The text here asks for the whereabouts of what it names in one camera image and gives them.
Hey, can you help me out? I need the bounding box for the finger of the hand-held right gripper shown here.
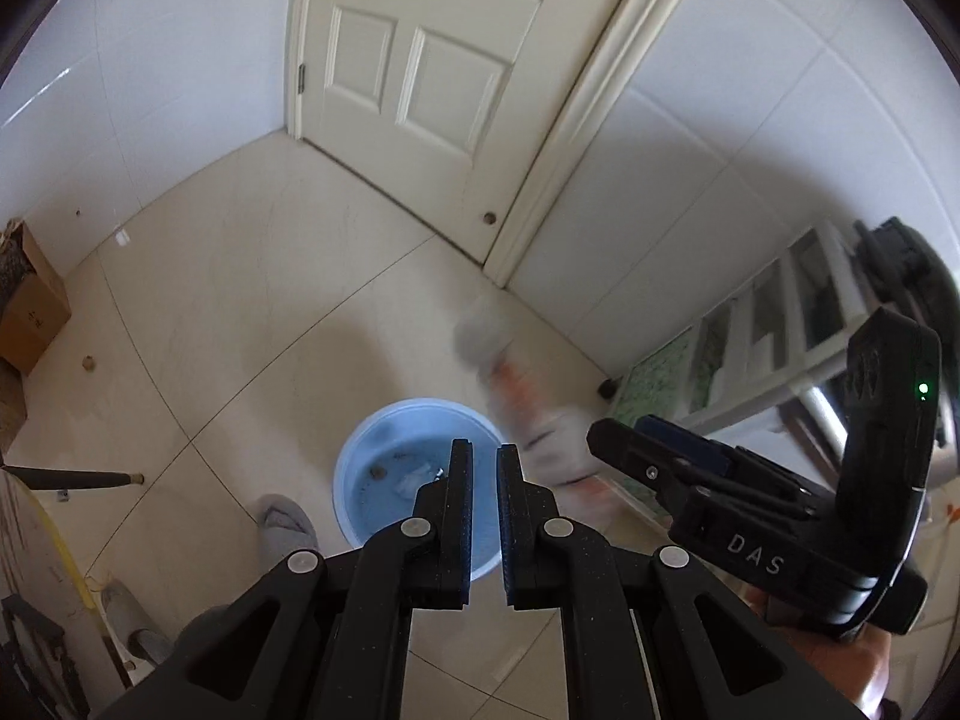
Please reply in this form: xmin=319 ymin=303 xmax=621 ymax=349
xmin=636 ymin=415 xmax=818 ymax=518
xmin=587 ymin=418 xmax=722 ymax=505

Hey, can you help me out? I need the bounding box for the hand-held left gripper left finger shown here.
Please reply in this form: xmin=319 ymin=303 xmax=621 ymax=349
xmin=97 ymin=439 xmax=475 ymax=720

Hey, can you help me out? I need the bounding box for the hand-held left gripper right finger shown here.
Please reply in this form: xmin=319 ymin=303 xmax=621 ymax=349
xmin=496 ymin=444 xmax=863 ymax=720

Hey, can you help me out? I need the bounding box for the light blue plastic bucket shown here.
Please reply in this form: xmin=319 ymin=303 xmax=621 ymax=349
xmin=334 ymin=399 xmax=505 ymax=584

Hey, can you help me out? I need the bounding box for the green patterned board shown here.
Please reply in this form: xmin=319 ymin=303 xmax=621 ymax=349
xmin=615 ymin=330 xmax=715 ymax=415

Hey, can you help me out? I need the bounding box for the white folding rack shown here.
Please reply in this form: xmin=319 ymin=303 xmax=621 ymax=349
xmin=600 ymin=219 xmax=893 ymax=470

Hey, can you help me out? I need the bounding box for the grey slipper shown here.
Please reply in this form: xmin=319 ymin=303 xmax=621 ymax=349
xmin=100 ymin=580 xmax=172 ymax=668
xmin=257 ymin=493 xmax=321 ymax=580

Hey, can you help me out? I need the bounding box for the dark wooden stick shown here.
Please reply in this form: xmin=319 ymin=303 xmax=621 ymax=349
xmin=0 ymin=463 xmax=145 ymax=490

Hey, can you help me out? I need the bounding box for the white panel door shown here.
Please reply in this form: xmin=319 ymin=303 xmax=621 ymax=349
xmin=304 ymin=0 xmax=605 ymax=257

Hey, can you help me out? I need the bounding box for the brown cardboard box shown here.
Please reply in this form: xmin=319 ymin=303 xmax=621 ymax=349
xmin=0 ymin=217 xmax=73 ymax=377

